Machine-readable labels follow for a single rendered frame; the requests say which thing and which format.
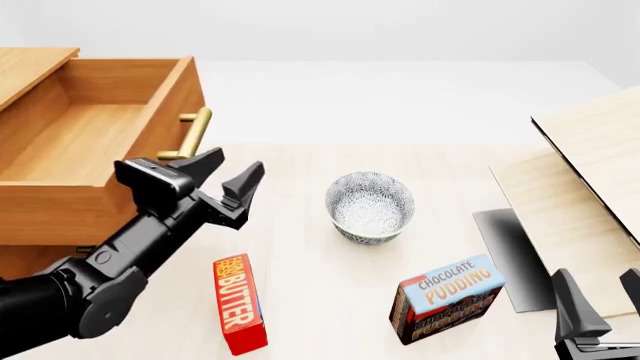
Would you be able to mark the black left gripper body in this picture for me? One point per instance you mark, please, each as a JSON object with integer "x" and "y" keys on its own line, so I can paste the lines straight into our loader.
{"x": 222, "y": 215}

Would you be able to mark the red butter box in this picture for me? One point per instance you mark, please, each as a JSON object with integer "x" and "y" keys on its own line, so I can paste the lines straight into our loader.
{"x": 237, "y": 300}

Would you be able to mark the pale wooden board structure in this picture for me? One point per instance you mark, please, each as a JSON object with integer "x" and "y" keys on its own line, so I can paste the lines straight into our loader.
{"x": 575, "y": 180}

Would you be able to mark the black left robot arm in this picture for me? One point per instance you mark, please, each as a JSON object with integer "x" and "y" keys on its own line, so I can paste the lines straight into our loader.
{"x": 75, "y": 285}

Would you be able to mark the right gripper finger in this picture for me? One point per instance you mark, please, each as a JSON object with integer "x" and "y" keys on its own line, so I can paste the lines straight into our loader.
{"x": 575, "y": 311}
{"x": 632, "y": 288}

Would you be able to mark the wooden cabinet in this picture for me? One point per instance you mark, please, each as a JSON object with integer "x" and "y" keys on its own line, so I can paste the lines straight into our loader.
{"x": 30, "y": 69}

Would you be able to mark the wooden drawer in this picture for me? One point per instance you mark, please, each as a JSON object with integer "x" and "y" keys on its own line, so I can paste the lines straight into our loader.
{"x": 65, "y": 135}

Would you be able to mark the patterned blue white bowl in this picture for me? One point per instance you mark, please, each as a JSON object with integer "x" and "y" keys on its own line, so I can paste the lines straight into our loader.
{"x": 370, "y": 210}

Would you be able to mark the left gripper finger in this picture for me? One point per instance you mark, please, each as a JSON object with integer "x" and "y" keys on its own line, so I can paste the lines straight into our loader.
{"x": 245, "y": 183}
{"x": 202, "y": 163}

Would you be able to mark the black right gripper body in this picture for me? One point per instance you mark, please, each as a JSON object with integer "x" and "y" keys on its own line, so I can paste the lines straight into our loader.
{"x": 600, "y": 348}

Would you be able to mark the chocolate pudding box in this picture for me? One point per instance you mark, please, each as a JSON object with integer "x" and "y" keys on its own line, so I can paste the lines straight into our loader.
{"x": 450, "y": 296}

